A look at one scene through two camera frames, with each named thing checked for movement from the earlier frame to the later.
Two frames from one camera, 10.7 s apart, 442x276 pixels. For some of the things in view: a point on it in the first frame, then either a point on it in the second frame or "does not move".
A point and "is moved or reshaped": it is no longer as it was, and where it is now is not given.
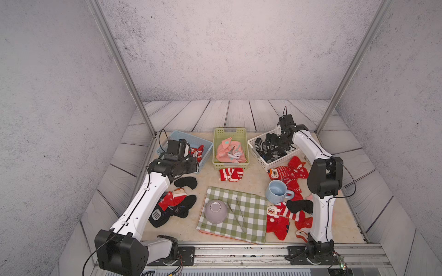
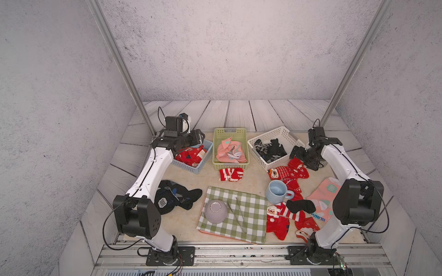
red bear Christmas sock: (197, 153) does not move
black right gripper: (273, 141) → (313, 165)
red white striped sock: (231, 174) does not move
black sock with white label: (159, 218) is moved or reshaped
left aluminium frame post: (119, 60) does not move
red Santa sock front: (303, 225) does not move
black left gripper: (193, 162) → (195, 136)
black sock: (294, 206) does not move
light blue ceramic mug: (277, 191) does not move
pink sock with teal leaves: (231, 151) does not move
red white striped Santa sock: (278, 215) does not move
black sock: (189, 181) is moved or reshaped
